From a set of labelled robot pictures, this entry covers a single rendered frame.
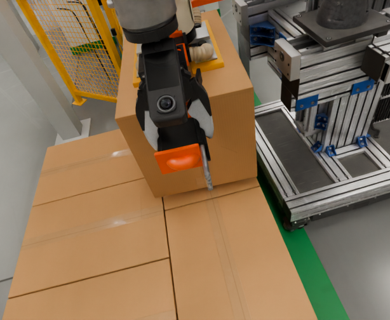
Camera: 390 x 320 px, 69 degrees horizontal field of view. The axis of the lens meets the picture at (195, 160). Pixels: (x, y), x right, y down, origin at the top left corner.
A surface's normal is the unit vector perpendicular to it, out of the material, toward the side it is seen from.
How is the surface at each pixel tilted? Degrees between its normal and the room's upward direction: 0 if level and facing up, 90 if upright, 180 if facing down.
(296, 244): 0
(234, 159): 90
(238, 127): 90
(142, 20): 90
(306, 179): 0
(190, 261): 0
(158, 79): 29
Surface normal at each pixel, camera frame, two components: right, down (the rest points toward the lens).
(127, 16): -0.43, 0.72
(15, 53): 0.18, 0.70
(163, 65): -0.09, -0.24
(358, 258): -0.18, -0.66
